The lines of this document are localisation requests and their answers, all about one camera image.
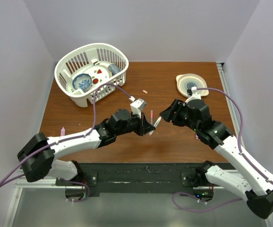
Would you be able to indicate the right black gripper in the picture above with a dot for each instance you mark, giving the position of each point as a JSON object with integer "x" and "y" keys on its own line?
{"x": 168, "y": 114}

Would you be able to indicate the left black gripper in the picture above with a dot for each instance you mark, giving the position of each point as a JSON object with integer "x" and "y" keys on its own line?
{"x": 144, "y": 126}

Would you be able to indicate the white pink-end marker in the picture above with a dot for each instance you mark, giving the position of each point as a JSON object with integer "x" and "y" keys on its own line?
{"x": 155, "y": 125}

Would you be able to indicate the pink highlighter pen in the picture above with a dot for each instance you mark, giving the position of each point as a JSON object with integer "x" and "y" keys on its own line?
{"x": 151, "y": 117}

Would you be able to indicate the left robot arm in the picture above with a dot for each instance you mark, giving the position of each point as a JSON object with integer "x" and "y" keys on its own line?
{"x": 40, "y": 157}

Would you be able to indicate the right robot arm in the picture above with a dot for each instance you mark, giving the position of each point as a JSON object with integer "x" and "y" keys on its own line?
{"x": 255, "y": 186}

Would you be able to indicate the purple pen cap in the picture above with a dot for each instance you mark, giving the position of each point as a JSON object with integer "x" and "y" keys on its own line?
{"x": 63, "y": 131}

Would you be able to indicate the beige plate blue rings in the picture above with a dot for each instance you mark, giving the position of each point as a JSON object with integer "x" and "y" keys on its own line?
{"x": 190, "y": 84}

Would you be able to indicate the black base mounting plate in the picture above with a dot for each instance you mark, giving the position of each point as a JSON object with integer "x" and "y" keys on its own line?
{"x": 145, "y": 178}

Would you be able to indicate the grey blue cup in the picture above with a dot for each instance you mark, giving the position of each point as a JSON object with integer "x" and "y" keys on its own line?
{"x": 114, "y": 69}

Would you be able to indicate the white strawberry plate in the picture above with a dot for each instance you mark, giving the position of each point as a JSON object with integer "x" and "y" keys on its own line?
{"x": 98, "y": 73}

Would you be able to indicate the blue patterned bowl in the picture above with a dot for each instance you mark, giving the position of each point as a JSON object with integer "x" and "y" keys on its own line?
{"x": 82, "y": 81}

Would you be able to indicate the white plastic dish basket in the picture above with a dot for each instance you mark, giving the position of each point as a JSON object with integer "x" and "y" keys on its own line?
{"x": 80, "y": 72}

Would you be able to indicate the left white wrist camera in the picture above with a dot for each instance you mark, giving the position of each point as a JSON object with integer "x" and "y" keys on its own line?
{"x": 137, "y": 106}

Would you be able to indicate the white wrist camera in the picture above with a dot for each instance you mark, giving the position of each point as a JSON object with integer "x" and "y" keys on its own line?
{"x": 137, "y": 106}
{"x": 192, "y": 94}

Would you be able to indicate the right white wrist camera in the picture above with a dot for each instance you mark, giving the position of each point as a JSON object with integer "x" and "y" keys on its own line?
{"x": 192, "y": 94}

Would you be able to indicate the aluminium frame rail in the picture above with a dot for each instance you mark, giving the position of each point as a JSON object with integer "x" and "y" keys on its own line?
{"x": 234, "y": 116}

